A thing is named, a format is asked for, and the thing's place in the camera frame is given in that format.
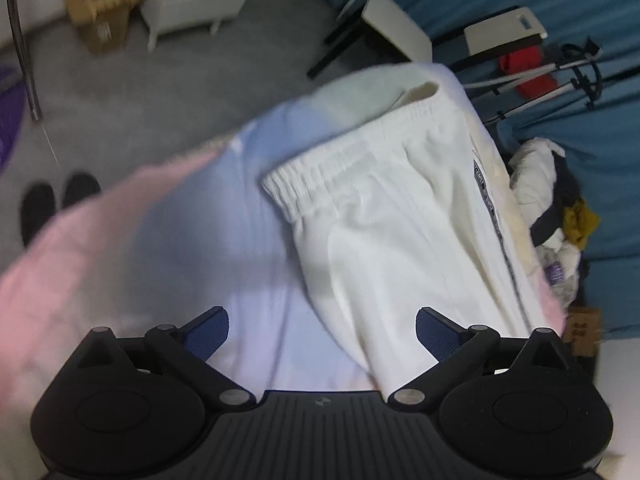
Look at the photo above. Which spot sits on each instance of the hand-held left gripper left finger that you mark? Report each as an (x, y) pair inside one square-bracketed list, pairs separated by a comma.
[(207, 334)]

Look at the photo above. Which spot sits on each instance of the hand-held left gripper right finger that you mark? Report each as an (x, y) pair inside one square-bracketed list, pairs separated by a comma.
[(436, 335)]

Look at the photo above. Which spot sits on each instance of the white pants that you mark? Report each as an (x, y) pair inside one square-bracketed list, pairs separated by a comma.
[(400, 210)]

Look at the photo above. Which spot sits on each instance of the pile of white clothes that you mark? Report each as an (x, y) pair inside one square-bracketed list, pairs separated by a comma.
[(537, 180)]

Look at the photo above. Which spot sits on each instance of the pastel pink blue blanket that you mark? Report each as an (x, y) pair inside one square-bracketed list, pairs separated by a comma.
[(200, 240)]

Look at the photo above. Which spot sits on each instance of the small cardboard box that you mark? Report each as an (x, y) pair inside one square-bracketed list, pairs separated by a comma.
[(585, 327)]

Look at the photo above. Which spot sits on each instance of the yellow cloth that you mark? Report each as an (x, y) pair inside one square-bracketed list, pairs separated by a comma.
[(580, 222)]

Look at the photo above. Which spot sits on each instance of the red cloth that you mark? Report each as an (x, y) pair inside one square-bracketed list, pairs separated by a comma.
[(525, 67)]

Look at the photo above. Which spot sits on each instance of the purple cloth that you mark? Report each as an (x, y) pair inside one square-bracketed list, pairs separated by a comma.
[(9, 115)]

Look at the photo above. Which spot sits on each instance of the black and white tripod stand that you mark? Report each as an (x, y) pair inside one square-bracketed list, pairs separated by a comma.
[(587, 72)]

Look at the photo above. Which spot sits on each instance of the white box device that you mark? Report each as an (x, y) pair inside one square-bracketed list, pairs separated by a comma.
[(500, 27)]

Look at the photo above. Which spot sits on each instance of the white chair with black legs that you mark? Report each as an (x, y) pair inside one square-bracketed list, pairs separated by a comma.
[(395, 22)]

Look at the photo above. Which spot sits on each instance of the metal pole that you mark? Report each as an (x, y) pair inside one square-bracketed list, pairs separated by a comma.
[(22, 50)]

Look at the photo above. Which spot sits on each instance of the open cardboard box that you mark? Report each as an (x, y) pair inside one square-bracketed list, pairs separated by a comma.
[(100, 7)]

